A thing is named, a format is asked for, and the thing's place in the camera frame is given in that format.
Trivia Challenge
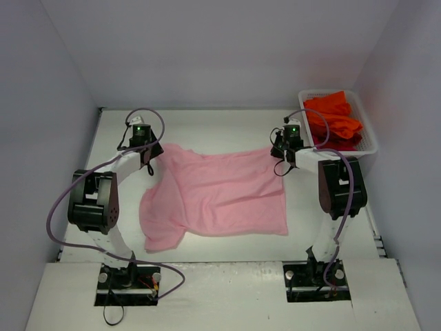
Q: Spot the pink t shirt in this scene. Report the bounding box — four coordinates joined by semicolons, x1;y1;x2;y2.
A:
139;143;289;252

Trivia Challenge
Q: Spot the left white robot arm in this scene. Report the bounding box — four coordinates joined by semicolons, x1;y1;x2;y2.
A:
68;143;163;290

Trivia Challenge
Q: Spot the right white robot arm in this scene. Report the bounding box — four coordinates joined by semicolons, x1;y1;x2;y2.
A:
271;124;367;284

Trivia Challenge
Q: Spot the dark red t shirt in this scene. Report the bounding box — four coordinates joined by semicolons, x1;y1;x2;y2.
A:
319;133;362;151

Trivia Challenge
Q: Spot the white plastic basket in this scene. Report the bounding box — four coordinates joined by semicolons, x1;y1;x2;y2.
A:
298;89;378;158

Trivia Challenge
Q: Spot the orange t shirt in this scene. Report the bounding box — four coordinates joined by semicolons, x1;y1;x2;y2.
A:
303;91;363;140

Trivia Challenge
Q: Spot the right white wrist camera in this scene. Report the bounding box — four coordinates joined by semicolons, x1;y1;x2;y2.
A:
283;117;302;127

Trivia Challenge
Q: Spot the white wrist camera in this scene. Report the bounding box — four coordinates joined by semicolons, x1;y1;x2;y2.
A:
127;115;145;126
283;117;302;127

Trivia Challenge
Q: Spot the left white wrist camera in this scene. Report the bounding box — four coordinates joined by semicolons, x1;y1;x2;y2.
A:
127;115;145;126

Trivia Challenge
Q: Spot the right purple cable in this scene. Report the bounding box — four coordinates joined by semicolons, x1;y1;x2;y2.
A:
282;109;356;288

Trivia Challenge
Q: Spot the purple cable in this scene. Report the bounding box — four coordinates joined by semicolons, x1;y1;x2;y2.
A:
282;109;356;288
45;107;187;299

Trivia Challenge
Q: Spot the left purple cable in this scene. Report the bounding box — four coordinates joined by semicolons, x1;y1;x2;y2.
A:
45;107;187;299

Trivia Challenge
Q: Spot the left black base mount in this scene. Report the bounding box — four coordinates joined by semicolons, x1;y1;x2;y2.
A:
94;265;161;307

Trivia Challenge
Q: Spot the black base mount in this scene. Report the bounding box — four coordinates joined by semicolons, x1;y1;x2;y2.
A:
94;265;161;307
283;260;351;303

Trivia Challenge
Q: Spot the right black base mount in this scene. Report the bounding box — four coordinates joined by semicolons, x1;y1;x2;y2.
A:
283;260;351;303

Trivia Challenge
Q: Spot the thin black cable loop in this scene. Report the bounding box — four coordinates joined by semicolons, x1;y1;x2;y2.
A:
103;286;126;326

